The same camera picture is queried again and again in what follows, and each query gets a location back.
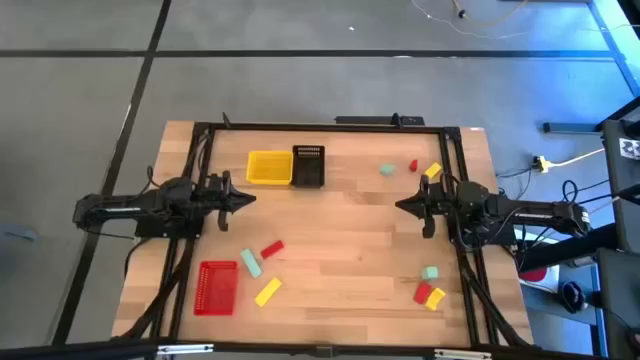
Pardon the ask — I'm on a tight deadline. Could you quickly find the black round device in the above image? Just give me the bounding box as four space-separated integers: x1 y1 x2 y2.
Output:
561 280 587 314

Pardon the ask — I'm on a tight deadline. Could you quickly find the long teal block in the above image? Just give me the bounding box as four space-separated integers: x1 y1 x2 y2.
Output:
239 248 264 280

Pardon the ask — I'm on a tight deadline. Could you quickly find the black plastic basket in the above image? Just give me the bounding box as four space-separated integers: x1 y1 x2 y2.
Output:
291 144 326 189

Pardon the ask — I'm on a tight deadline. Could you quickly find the red round object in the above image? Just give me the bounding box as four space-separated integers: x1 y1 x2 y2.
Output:
519 267 549 283

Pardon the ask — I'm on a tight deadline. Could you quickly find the long yellow block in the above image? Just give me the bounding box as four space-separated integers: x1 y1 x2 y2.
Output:
254 277 284 308

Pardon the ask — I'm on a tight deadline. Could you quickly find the yellow cable with black plug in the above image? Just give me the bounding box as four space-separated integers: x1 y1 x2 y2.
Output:
452 0 529 27

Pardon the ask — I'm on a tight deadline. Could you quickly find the white floor cable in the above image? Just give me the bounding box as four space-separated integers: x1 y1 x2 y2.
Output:
412 0 529 40

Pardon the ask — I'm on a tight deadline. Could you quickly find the long red block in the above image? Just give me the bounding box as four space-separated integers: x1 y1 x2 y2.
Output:
259 239 286 260

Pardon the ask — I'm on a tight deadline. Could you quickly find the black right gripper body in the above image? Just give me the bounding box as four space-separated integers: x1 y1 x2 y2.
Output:
421 174 458 239

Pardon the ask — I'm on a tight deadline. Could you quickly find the black floor cable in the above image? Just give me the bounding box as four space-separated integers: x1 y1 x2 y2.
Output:
560 177 610 205

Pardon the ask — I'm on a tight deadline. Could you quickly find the black equipment cart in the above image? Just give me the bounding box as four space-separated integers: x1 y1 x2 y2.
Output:
597 94 640 360

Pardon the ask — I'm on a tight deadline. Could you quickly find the black flat bar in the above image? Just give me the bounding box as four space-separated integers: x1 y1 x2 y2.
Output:
334 114 426 127

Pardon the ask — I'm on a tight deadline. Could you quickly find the white power cable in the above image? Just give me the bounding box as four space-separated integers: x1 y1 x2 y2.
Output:
547 147 606 169

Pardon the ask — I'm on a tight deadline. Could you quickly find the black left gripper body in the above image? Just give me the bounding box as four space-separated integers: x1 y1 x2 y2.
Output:
197 170 235 232

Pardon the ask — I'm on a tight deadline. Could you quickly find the red plastic basket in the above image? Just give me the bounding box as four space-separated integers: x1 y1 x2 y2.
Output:
193 260 240 317

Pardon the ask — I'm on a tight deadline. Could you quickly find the yellow plastic basket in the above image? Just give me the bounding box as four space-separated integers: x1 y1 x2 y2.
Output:
245 150 295 187

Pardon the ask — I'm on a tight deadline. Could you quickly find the black metal table frame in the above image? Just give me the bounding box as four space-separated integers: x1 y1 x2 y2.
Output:
0 112 609 360

